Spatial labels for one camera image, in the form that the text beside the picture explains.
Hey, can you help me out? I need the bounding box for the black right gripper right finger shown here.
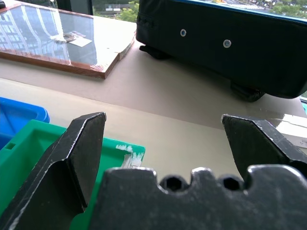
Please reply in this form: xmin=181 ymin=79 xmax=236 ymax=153
xmin=221 ymin=114 xmax=307 ymax=183

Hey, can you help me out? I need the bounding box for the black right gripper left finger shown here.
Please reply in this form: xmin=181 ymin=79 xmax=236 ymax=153
xmin=0 ymin=111 xmax=107 ymax=230

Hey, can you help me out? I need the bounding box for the green plastic tray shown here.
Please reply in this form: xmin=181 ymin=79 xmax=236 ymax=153
xmin=0 ymin=119 xmax=146 ymax=230

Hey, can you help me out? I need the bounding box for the blue plastic bin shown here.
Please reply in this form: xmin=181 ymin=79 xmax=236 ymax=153
xmin=0 ymin=96 xmax=51 ymax=151

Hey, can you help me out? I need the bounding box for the black carrying case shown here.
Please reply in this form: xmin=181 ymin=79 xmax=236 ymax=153
xmin=135 ymin=0 xmax=307 ymax=103

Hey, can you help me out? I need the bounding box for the wood-framed glass panel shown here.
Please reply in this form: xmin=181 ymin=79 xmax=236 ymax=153
xmin=0 ymin=0 xmax=137 ymax=80

